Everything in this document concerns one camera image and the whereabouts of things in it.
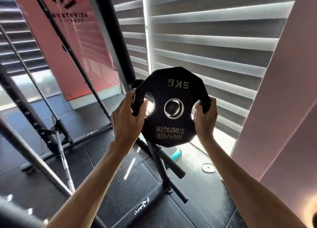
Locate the person's left hand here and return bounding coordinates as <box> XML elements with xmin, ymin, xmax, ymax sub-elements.
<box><xmin>110</xmin><ymin>89</ymin><xmax>149</xmax><ymax>148</ymax></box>

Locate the wide striped window blind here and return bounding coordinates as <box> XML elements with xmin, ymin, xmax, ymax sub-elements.
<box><xmin>146</xmin><ymin>0</ymin><xmax>300</xmax><ymax>139</ymax></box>

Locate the black squat rack frame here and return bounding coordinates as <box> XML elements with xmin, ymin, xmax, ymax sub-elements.
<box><xmin>0</xmin><ymin>0</ymin><xmax>113</xmax><ymax>228</ymax></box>

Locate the red banner with black logo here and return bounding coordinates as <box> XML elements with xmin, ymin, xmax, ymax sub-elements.
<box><xmin>10</xmin><ymin>0</ymin><xmax>121</xmax><ymax>101</ymax></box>

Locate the grey striped window blind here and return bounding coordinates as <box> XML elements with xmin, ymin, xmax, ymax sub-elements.
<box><xmin>0</xmin><ymin>0</ymin><xmax>50</xmax><ymax>77</ymax></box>

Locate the black plate storage rack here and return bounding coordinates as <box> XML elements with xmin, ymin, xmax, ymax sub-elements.
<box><xmin>84</xmin><ymin>0</ymin><xmax>189</xmax><ymax>228</ymax></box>

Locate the person's right hand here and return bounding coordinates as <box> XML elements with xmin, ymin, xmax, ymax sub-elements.
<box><xmin>194</xmin><ymin>97</ymin><xmax>218</xmax><ymax>141</ymax></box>

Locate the teal object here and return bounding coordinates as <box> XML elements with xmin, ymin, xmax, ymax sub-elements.
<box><xmin>172</xmin><ymin>148</ymin><xmax>183</xmax><ymax>162</ymax></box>

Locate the narrow striped window blind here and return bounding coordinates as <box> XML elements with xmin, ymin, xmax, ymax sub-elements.
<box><xmin>109</xmin><ymin>0</ymin><xmax>150</xmax><ymax>80</ymax></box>

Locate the silver barbell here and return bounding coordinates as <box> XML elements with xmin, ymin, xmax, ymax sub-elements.
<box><xmin>51</xmin><ymin>116</ymin><xmax>76</xmax><ymax>193</ymax></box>

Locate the black weight plate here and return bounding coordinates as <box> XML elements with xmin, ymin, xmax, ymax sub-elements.
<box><xmin>132</xmin><ymin>67</ymin><xmax>211</xmax><ymax>148</ymax></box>

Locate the small silver disc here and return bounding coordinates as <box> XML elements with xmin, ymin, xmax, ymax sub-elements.
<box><xmin>201</xmin><ymin>163</ymin><xmax>216</xmax><ymax>173</ymax></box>

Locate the person's right forearm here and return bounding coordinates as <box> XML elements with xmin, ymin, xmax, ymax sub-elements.
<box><xmin>198</xmin><ymin>134</ymin><xmax>308</xmax><ymax>228</ymax></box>

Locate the person's left forearm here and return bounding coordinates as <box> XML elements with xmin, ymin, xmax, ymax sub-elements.
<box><xmin>46</xmin><ymin>136</ymin><xmax>140</xmax><ymax>228</ymax></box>

